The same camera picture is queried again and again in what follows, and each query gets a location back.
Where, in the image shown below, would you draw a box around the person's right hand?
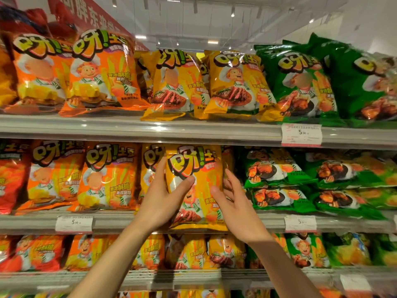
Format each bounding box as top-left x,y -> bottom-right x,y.
210,169 -> 274,245

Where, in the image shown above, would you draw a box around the person's left hand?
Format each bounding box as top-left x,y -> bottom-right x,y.
134,156 -> 196,235

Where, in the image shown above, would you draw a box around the orange chef snack packet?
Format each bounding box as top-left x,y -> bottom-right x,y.
68,142 -> 141,212
11,33 -> 72,115
59,29 -> 150,118
15,140 -> 86,214

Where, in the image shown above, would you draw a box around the shelf row of bags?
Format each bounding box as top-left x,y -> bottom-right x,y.
246,232 -> 331,270
117,290 -> 345,298
254,33 -> 397,129

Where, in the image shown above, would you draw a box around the red tomato chip bags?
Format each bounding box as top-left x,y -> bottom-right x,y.
0,235 -> 66,273

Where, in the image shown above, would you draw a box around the person's left forearm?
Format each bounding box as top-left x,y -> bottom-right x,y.
68,220 -> 153,298

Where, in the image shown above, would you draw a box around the white price tag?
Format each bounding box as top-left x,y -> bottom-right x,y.
284,215 -> 318,233
340,274 -> 372,292
281,123 -> 323,148
55,215 -> 93,233

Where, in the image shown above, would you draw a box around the red hanging sign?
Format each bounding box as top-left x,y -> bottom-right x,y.
46,0 -> 149,52

